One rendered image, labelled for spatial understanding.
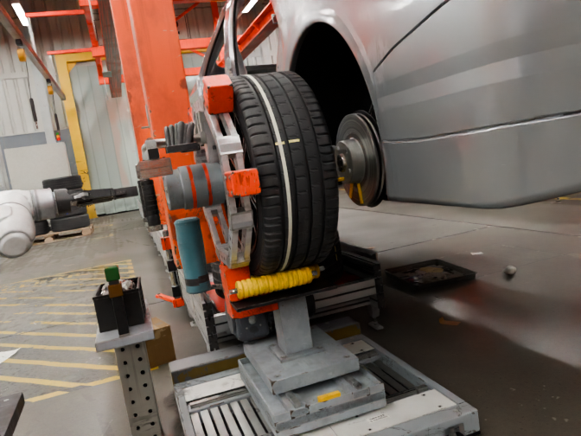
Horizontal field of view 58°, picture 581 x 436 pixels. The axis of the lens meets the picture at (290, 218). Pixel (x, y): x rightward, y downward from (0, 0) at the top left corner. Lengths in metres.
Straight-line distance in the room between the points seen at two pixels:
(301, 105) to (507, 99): 0.68
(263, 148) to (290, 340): 0.71
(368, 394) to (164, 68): 1.39
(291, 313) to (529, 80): 1.12
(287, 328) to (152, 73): 1.08
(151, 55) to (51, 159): 10.67
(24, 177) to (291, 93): 11.43
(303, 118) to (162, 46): 0.82
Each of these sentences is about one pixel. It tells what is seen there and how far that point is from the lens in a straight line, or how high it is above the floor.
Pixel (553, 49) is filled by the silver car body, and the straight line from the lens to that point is 1.01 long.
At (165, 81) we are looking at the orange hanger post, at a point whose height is 1.25.
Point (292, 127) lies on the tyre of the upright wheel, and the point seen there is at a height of 0.98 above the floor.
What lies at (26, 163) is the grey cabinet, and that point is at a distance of 12.78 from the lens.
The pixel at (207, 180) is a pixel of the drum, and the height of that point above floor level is 0.86.
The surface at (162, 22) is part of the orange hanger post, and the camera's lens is 2.17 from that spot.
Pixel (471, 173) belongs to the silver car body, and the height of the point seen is 0.82.
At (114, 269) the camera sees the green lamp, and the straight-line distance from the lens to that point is 1.61.
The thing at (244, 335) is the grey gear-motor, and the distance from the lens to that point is 2.01.
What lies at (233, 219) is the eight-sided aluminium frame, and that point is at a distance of 1.47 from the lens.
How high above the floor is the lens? 0.91
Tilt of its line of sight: 7 degrees down
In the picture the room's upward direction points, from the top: 9 degrees counter-clockwise
